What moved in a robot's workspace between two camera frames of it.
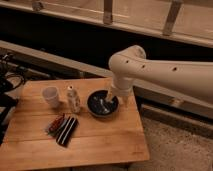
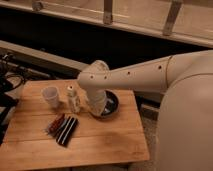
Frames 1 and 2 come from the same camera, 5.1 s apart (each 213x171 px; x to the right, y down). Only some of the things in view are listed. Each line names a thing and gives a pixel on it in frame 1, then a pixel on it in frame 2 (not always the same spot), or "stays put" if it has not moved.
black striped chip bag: (65, 135) stays put
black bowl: (100, 104) stays put
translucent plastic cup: (51, 96) stays put
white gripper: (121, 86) to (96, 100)
